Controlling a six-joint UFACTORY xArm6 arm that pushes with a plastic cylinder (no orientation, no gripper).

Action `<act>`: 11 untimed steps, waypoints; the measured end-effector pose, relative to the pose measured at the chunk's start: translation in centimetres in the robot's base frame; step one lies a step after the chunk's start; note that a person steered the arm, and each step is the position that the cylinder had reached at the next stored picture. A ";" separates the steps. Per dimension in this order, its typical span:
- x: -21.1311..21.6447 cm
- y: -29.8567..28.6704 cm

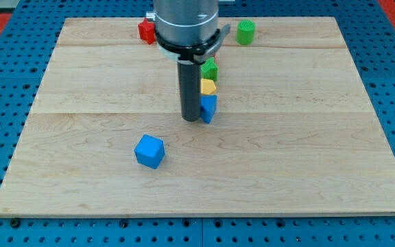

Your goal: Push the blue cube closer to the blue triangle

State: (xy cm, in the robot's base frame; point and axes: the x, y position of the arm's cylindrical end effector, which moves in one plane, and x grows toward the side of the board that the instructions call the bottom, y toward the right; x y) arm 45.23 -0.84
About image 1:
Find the blue cube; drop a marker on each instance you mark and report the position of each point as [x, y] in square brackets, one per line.
[150, 151]

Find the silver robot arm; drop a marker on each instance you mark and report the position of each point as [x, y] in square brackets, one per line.
[184, 22]

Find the blue triangle block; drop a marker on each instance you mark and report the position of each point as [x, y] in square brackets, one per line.
[208, 107]

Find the yellow pentagon block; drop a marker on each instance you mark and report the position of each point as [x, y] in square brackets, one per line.
[208, 87]

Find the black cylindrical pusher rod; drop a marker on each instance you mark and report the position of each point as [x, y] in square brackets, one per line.
[189, 77]

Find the green star block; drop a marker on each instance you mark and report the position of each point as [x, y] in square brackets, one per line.
[209, 69]

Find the wooden board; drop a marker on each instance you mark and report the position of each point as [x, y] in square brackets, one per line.
[294, 133]

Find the green cylinder block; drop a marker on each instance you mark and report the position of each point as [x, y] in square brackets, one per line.
[245, 32]

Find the red star block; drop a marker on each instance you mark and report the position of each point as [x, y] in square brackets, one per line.
[147, 31]

